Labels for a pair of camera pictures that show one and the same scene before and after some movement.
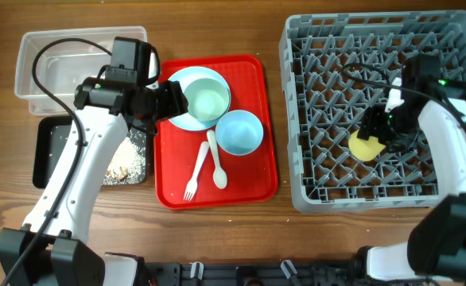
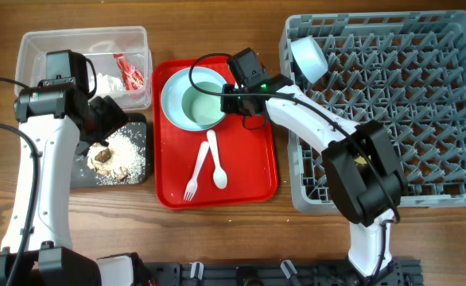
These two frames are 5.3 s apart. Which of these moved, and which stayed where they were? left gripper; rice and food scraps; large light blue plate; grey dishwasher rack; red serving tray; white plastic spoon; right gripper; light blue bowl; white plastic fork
Moved: light blue bowl; right gripper; left gripper
Stayed: grey dishwasher rack; red serving tray; white plastic fork; large light blue plate; rice and food scraps; white plastic spoon
